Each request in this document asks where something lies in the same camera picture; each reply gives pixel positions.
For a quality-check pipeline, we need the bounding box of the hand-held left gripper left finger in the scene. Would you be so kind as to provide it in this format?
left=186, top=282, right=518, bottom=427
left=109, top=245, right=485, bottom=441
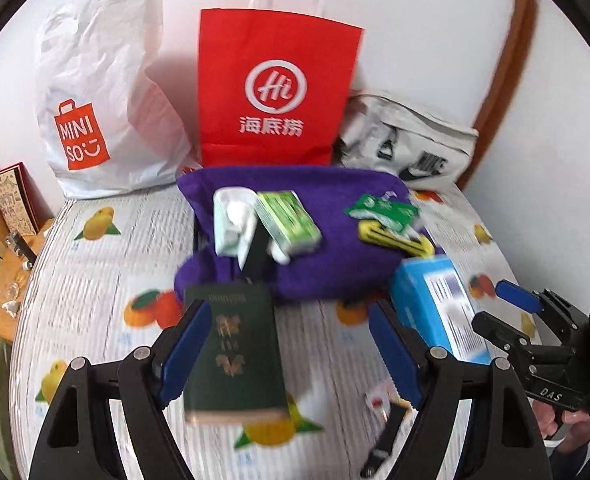
left=28, top=299, right=213, bottom=480

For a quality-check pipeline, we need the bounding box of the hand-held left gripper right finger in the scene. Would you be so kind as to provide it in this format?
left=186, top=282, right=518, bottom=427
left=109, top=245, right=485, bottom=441
left=367, top=300, right=556, bottom=480

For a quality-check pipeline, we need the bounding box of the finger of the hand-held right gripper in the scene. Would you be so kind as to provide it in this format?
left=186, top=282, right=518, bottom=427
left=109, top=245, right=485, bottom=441
left=495, top=281, right=583, bottom=326
left=471, top=311, right=530, bottom=361

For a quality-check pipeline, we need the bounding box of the dark green book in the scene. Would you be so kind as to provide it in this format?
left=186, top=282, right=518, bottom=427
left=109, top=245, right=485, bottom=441
left=182, top=285, right=288, bottom=426

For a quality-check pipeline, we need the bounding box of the purple fleece cloth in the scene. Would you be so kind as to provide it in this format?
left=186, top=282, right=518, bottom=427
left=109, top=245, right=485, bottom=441
left=173, top=165, right=443, bottom=306

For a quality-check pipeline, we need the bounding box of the black object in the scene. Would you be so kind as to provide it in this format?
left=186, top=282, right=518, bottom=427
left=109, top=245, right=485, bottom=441
left=236, top=220, right=273, bottom=286

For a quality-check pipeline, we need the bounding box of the green wipes packet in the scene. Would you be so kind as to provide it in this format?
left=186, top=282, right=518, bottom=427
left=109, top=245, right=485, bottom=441
left=344, top=194, right=421, bottom=233

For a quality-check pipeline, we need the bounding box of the green tissue packet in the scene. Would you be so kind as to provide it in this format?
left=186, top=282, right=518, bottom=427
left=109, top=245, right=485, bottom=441
left=255, top=190, right=322, bottom=256

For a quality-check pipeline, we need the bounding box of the person's right hand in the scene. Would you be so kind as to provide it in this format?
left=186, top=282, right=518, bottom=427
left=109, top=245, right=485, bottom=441
left=532, top=401, right=590, bottom=457

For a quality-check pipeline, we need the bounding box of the small red white wrapper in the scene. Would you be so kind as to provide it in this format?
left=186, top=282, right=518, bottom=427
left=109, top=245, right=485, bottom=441
left=365, top=382, right=393, bottom=418

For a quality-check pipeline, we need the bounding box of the blue tissue pack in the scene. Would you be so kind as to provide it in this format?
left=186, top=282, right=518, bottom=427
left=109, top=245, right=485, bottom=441
left=391, top=255, right=493, bottom=365

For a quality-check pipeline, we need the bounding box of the fruit print tablecloth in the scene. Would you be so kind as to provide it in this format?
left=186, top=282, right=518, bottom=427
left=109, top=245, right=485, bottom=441
left=8, top=180, right=540, bottom=480

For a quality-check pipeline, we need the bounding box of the yellow black clip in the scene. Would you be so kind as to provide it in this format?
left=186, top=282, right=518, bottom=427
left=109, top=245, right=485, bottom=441
left=357, top=221, right=435, bottom=259

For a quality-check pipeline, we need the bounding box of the light wooden board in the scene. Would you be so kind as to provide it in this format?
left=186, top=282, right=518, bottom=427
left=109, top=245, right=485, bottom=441
left=0, top=220, right=56, bottom=343

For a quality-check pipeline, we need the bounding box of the beige sling bag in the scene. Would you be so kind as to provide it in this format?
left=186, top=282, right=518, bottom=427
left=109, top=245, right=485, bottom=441
left=336, top=92, right=480, bottom=192

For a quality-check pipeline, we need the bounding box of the patterned small box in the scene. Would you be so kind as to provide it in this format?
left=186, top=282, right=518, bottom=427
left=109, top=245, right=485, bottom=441
left=0, top=162, right=41, bottom=235

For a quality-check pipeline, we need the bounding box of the white plastic shopping bag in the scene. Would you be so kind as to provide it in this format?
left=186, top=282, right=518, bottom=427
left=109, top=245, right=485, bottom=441
left=34, top=0, right=196, bottom=200

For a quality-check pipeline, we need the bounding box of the red paper bag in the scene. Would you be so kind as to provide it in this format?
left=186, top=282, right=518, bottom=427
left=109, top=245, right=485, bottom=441
left=195, top=0, right=365, bottom=168

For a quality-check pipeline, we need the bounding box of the brown wooden door frame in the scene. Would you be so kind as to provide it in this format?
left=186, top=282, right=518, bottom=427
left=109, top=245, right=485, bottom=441
left=462, top=0, right=540, bottom=191

